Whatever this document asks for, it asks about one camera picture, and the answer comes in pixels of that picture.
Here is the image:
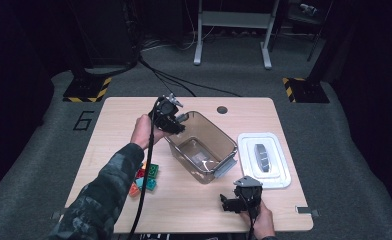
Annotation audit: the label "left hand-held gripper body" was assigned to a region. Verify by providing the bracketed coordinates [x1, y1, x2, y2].
[149, 93, 185, 133]

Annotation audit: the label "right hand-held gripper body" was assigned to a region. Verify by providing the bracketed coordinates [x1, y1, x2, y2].
[233, 175, 263, 218]

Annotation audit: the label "transparent brown storage box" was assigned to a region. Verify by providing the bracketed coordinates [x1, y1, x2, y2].
[164, 110, 239, 185]

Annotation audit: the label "green building block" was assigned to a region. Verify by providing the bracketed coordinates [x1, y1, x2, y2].
[146, 163, 160, 178]

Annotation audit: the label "white lid with grey handle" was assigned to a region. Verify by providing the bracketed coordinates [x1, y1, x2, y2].
[237, 132, 292, 190]

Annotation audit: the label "teal building block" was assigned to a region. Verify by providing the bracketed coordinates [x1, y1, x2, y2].
[145, 177, 158, 192]

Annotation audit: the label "pile of coloured building blocks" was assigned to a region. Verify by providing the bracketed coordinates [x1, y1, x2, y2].
[128, 161, 149, 198]

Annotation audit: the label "person's left hand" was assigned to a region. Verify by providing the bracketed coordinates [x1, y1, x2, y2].
[130, 114, 167, 150]

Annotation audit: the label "person's right hand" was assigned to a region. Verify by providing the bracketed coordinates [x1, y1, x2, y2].
[242, 201, 276, 240]

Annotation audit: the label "black striped stand base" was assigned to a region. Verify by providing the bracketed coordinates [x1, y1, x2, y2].
[62, 77, 113, 103]
[282, 77, 331, 104]

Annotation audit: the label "black equipment cabinet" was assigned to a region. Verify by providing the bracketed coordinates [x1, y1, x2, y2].
[80, 0, 138, 68]

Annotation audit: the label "dark side desk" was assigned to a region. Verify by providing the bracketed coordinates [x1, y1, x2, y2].
[277, 0, 328, 63]

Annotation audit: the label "grey device on dark desk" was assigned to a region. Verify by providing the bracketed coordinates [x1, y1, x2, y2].
[298, 2, 318, 16]

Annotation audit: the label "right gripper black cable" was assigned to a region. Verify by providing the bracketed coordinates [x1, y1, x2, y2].
[245, 199, 257, 240]

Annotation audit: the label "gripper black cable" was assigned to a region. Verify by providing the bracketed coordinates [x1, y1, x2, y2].
[245, 199, 257, 240]
[127, 97, 162, 240]

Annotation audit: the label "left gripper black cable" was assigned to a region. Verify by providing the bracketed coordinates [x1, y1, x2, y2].
[127, 97, 162, 240]

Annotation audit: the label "black floor cables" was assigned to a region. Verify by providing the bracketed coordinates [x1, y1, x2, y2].
[138, 56, 243, 98]

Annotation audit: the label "grey table corner bracket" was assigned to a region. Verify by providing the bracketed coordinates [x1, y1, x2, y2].
[50, 208, 68, 221]
[295, 205, 320, 218]

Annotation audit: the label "white floor cables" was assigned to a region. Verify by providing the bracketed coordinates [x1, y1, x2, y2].
[140, 29, 218, 53]

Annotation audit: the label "white metal stand frame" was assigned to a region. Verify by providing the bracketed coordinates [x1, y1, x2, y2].
[193, 0, 281, 70]

